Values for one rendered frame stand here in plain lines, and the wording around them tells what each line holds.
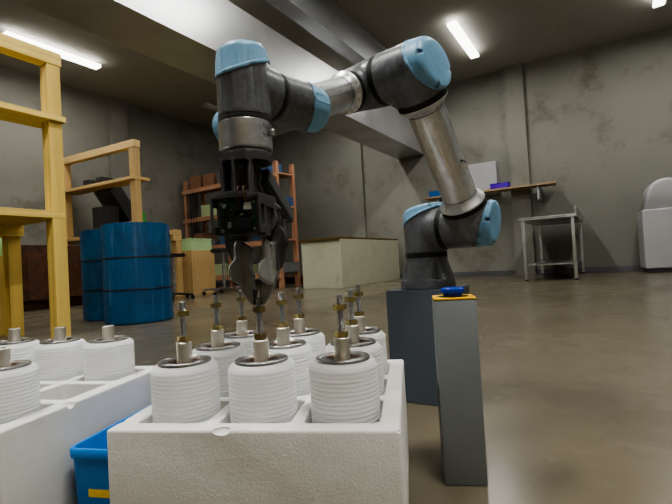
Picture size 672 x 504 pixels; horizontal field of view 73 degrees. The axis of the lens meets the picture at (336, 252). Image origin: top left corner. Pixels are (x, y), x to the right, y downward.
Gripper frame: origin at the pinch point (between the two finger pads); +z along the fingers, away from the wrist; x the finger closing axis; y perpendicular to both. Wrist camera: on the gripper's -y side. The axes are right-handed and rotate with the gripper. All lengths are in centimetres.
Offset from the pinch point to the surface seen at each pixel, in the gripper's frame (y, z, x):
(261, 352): 1.7, 8.0, 0.4
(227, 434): 8.5, 16.9, -2.0
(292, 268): -689, 3, -213
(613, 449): -33, 34, 56
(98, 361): -15.6, 12.8, -40.7
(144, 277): -246, -1, -191
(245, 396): 5.4, 13.1, -0.6
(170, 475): 8.9, 22.2, -10.0
